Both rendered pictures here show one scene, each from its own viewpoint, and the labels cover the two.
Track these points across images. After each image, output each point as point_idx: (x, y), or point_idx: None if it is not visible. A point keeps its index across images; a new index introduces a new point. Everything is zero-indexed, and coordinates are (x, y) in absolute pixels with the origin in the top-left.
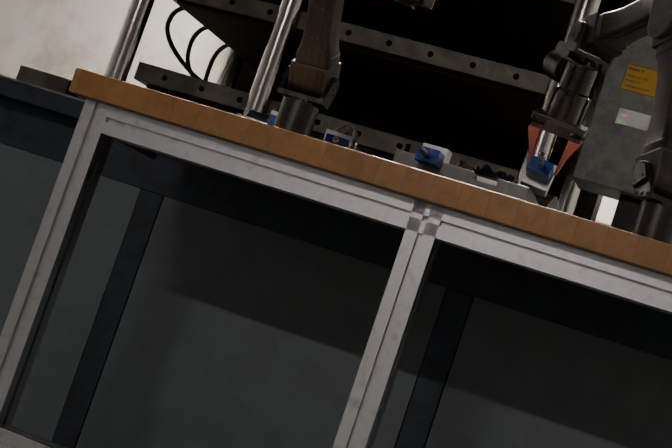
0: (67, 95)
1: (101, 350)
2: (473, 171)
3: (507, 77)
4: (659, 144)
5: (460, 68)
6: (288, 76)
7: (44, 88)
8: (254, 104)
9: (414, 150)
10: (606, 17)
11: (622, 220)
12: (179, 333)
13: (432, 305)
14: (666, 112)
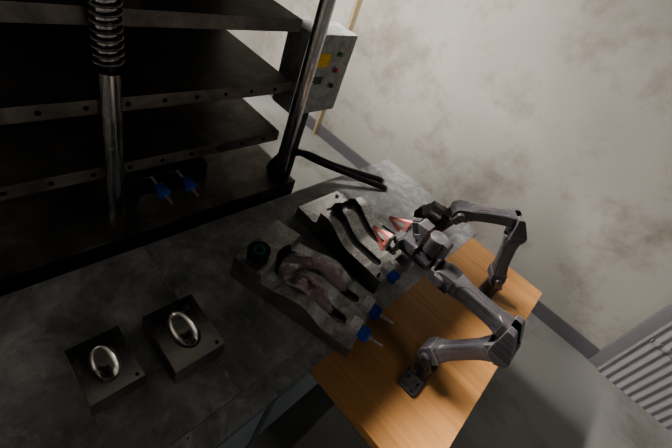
0: (244, 422)
1: (268, 413)
2: (402, 266)
3: (270, 91)
4: (505, 274)
5: (244, 95)
6: (431, 365)
7: (227, 436)
8: (120, 180)
9: (226, 146)
10: (476, 215)
11: (303, 117)
12: (299, 382)
13: None
14: (508, 263)
